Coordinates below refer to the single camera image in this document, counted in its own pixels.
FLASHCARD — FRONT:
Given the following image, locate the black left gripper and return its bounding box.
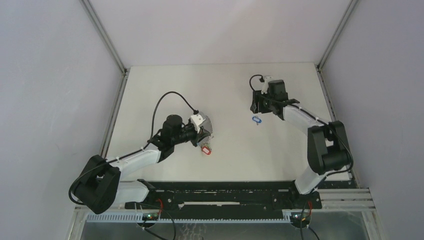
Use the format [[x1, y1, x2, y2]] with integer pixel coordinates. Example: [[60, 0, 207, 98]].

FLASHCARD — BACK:
[[171, 122, 210, 147]]

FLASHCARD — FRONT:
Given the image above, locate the blue key tag with key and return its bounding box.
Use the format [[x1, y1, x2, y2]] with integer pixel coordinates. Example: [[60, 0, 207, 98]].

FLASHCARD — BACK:
[[251, 116, 262, 126]]

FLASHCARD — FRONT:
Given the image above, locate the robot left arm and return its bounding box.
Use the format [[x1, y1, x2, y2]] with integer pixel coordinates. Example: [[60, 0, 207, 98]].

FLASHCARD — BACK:
[[68, 112, 211, 215]]

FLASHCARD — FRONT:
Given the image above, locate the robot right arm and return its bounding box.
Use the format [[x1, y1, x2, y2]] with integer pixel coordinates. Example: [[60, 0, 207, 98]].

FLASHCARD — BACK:
[[250, 74, 354, 208]]

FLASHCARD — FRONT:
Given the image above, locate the red key tag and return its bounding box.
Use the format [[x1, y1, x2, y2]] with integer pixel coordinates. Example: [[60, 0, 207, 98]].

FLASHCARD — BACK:
[[201, 145, 212, 155]]

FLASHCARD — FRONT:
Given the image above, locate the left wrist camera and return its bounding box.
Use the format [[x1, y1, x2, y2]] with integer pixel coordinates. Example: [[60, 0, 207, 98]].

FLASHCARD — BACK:
[[189, 112, 206, 133]]

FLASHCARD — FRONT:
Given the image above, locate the left camera cable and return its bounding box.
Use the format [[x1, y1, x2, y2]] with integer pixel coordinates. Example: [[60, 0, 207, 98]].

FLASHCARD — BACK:
[[149, 91, 200, 143]]

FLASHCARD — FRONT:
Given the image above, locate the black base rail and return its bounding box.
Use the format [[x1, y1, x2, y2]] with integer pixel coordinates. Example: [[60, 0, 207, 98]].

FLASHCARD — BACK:
[[143, 181, 323, 220]]

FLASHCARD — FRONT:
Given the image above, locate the white slotted cable duct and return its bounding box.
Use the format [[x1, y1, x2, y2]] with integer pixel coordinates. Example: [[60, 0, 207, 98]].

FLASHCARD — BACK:
[[85, 211, 294, 223]]

